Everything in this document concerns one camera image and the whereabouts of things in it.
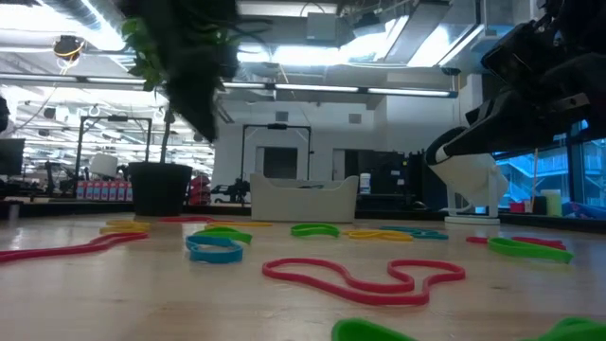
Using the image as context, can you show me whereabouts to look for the green rubber band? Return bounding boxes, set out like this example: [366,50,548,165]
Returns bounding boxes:
[487,236,575,265]
[330,315,606,341]
[290,223,342,239]
[192,225,254,246]

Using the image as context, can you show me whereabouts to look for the dark screen panel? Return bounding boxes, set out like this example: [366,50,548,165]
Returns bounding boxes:
[262,146,299,180]

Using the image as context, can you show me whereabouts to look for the blue rubber band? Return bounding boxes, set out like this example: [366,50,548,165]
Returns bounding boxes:
[185,234,245,265]

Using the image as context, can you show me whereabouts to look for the white lamp shade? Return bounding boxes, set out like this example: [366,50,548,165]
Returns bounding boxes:
[87,153,119,179]

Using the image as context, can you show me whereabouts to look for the round ceiling device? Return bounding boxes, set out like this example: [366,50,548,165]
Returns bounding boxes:
[52,34,87,63]

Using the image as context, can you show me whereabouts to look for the grey ceiling box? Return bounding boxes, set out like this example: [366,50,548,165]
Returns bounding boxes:
[305,11,338,43]

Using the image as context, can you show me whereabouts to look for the yellow rubber band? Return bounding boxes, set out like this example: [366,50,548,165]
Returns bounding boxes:
[206,220,275,229]
[341,228,415,243]
[98,218,152,235]

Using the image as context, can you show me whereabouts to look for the red rubber band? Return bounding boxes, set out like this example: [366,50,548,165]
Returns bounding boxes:
[158,215,220,224]
[261,257,468,308]
[0,231,150,265]
[464,235,568,252]

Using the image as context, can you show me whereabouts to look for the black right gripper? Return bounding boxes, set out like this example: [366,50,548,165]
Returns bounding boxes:
[443,22,606,156]

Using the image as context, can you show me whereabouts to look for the blue cloth bundle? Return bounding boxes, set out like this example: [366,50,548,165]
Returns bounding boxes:
[561,200,606,222]

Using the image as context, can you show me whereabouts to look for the long ceiling light bar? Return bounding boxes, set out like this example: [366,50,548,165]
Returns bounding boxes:
[0,73,459,99]

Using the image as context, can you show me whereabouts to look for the black equipment cabinet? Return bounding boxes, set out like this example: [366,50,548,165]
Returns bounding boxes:
[343,149,449,212]

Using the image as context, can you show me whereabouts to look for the pale grey plastic bin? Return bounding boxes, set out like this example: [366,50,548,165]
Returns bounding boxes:
[249,172,360,224]

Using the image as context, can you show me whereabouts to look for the black monitor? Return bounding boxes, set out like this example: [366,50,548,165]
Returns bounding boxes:
[0,137,26,177]

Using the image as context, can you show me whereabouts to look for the green plant in black pot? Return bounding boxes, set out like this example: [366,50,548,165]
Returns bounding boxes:
[120,16,238,218]

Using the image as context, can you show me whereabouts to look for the pink product boxes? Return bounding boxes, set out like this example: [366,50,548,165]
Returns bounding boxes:
[75,179,134,202]

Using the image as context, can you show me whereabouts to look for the teal rubber band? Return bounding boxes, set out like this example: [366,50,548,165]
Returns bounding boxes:
[378,224,450,242]

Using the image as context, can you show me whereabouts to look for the red equipment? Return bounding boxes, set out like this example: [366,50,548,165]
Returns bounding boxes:
[188,173,213,206]

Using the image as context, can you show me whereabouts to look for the pale green cylinder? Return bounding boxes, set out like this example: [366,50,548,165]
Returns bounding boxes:
[541,188,563,218]

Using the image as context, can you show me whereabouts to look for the white cylindrical lamp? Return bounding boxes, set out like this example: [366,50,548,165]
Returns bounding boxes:
[424,125,511,226]

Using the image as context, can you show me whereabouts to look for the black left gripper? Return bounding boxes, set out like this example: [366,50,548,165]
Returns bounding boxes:
[162,41,241,143]

